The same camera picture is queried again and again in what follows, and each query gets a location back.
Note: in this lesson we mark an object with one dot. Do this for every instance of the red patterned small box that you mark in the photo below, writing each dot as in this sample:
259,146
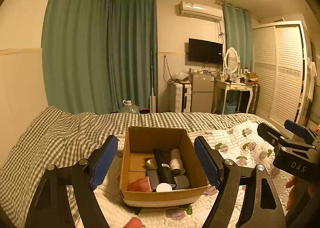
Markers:
140,185

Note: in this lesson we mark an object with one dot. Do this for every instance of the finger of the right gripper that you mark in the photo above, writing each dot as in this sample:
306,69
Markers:
274,137
297,127

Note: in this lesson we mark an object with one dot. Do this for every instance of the white dressing table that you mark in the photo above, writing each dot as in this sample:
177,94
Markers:
231,90

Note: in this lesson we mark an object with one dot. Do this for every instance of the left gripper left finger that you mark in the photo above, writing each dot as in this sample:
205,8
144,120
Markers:
50,205

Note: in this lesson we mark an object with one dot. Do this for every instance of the silver mini refrigerator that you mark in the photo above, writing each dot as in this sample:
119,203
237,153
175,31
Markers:
202,86

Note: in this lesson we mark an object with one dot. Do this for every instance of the white square charger adapter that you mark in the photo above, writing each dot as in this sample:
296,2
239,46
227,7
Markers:
182,182

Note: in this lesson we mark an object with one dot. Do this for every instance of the green curtain right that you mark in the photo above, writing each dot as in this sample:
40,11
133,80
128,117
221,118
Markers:
239,33

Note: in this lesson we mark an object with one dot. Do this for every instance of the large clear water jug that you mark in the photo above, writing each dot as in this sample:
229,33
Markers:
129,107

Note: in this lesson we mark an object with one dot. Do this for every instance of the dark checkered suitcase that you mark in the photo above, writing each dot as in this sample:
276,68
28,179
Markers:
255,98

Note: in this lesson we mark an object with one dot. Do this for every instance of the green curtain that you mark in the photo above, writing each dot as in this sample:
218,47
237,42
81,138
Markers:
96,53
239,33

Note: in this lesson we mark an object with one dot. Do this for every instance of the white cylindrical plug device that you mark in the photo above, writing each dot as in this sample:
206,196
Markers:
176,163

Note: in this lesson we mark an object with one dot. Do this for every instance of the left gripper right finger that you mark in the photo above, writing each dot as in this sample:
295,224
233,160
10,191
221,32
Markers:
261,206

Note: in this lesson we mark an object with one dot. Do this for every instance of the white louvered wardrobe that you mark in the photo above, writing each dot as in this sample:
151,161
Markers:
279,59

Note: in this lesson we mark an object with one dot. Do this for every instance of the blue plastic basket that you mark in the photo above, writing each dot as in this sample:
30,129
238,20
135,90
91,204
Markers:
229,107

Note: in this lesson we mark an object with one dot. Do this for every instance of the person right hand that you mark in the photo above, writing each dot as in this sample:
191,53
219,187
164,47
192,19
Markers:
292,183

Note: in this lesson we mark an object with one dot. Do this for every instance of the black wall television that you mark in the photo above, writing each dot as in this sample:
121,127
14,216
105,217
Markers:
205,51

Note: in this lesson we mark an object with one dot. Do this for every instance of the white flat mop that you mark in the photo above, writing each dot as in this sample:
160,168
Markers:
152,97

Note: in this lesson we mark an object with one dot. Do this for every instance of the white bottle red cap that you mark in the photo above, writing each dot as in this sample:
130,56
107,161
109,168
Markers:
163,187

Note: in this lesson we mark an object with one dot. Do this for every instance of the small white rectangular box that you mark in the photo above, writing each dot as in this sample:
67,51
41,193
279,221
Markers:
152,164

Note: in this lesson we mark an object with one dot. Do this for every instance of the floral quilted white blanket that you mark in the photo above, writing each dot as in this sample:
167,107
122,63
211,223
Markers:
241,144

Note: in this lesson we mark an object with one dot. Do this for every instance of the white wall air conditioner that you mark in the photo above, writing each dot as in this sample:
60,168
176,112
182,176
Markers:
200,11

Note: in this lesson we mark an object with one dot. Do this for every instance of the black tv remote control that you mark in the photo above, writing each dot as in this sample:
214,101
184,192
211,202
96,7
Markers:
164,170

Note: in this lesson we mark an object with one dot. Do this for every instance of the person left hand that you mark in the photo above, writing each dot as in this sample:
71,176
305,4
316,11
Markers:
134,223

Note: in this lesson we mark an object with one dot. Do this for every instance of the open cardboard box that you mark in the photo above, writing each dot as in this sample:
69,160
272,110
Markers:
138,146

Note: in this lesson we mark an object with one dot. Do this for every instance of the grey checkered bed sheet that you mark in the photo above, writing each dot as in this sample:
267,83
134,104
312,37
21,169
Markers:
60,138

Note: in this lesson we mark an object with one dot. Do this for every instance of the black rectangular box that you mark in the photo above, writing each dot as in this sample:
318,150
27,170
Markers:
154,178

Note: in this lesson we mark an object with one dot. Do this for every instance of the white ribbed suitcase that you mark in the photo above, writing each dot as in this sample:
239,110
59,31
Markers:
180,97

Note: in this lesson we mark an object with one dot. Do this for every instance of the oval white vanity mirror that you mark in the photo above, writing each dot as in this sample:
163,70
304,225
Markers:
231,60

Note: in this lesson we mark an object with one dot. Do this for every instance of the green curtain left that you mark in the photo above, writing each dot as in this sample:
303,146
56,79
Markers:
96,53

